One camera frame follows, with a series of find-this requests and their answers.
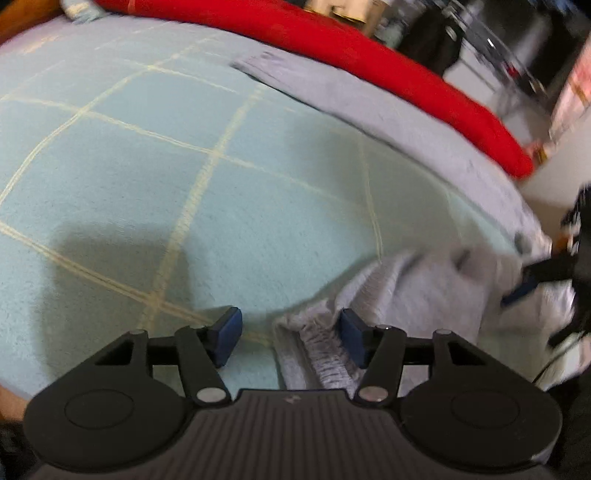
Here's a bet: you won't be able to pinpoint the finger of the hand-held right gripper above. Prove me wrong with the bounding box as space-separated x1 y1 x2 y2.
501 256 578 308

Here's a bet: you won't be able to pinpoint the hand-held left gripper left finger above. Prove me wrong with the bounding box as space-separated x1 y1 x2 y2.
95 305 244 407

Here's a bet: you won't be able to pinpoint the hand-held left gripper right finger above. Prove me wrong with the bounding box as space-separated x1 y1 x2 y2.
339 308 488 407

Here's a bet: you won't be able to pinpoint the grey sweatpants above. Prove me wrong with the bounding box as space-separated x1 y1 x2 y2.
272 247 583 393

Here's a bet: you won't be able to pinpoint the grey sweatshirt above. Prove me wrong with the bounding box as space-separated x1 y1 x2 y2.
231 50 546 250

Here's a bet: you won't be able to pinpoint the metal clothes drying rack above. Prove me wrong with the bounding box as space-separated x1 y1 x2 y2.
443 0 555 116

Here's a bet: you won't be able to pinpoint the cardboard box with yellow clothes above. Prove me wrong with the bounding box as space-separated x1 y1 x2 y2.
305 0 352 17

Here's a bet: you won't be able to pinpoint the black jacket with badge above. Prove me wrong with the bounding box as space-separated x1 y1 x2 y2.
401 7 463 78

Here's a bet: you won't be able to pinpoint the red quilt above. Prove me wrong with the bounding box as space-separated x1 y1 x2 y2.
95 0 536 180

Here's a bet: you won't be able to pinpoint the light green hanging garment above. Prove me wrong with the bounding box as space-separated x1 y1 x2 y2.
374 18 407 47

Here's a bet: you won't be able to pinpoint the grey checked pillow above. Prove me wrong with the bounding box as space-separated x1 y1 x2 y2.
60 0 107 24

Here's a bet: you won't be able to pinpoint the wooden headboard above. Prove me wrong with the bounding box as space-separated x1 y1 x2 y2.
0 0 61 42

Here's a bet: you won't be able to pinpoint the right hand-held gripper cable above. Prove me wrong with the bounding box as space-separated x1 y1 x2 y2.
531 332 591 386

